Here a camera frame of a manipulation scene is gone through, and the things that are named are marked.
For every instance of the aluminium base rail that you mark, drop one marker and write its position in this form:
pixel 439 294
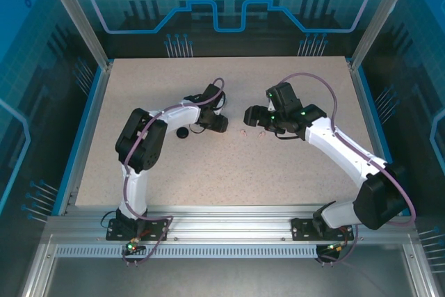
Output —
pixel 226 222

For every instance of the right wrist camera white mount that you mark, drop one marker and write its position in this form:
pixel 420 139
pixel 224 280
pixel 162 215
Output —
pixel 270 105

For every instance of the small lit circuit board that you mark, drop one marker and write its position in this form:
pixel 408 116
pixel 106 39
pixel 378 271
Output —
pixel 335 248
pixel 132 247

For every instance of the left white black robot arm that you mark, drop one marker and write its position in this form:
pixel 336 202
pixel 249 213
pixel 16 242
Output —
pixel 133 192

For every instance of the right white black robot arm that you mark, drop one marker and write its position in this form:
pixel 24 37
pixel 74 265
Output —
pixel 347 151

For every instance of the aluminium frame post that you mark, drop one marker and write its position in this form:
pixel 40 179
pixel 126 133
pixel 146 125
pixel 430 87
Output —
pixel 379 18
pixel 80 18

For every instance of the black earbud charging case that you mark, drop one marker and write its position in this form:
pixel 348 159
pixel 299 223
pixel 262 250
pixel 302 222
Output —
pixel 182 133

